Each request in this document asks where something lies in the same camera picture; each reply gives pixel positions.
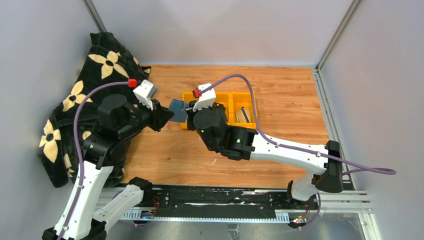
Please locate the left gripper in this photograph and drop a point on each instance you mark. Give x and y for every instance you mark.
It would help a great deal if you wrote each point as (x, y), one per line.
(159, 115)

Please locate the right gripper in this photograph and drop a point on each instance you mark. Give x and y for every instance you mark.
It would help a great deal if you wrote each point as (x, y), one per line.
(190, 125)

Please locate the blue leather card holder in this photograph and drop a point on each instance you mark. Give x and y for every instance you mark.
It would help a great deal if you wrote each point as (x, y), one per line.
(178, 107)

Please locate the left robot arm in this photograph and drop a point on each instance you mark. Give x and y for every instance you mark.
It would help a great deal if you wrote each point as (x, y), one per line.
(118, 122)

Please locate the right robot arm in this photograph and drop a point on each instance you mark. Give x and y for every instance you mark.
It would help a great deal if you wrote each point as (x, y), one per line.
(324, 172)

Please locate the cards in right bin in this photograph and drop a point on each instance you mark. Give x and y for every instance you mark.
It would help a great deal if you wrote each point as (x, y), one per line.
(243, 115)

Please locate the left yellow bin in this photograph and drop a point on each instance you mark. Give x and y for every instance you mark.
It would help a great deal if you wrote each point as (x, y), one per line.
(187, 96)

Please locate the yellow bin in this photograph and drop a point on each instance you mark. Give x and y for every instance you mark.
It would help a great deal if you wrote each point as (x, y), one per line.
(225, 99)
(187, 96)
(242, 99)

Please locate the middle yellow bin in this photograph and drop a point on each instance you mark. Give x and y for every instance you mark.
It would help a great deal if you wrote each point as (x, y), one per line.
(225, 99)

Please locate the right yellow bin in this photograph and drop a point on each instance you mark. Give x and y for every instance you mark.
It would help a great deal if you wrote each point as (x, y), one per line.
(242, 99)

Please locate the black floral blanket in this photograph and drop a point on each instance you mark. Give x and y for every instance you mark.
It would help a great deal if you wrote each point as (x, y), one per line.
(107, 61)

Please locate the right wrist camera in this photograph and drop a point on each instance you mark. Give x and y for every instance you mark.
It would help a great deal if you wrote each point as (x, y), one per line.
(205, 99)

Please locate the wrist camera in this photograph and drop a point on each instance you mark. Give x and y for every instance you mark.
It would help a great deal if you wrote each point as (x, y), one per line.
(145, 93)
(205, 99)

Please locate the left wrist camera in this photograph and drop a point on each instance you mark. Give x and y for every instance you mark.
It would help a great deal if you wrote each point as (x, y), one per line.
(145, 93)

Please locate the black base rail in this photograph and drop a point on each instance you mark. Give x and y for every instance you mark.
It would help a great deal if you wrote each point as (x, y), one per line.
(184, 203)

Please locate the left aluminium frame post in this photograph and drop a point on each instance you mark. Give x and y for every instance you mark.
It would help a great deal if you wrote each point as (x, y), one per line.
(95, 16)

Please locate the aluminium frame post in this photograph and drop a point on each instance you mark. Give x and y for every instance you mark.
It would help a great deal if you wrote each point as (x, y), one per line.
(346, 19)
(95, 16)

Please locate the right aluminium frame post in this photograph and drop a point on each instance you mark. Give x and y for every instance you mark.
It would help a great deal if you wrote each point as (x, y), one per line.
(346, 19)

